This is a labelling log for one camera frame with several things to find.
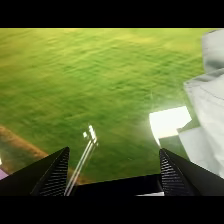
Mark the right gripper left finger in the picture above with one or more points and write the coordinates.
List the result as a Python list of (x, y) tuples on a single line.
[(40, 175)]

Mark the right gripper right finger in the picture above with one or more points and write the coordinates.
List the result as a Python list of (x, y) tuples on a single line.
[(186, 176)]

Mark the white garment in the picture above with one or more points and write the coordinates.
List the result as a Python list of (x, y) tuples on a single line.
[(208, 120)]

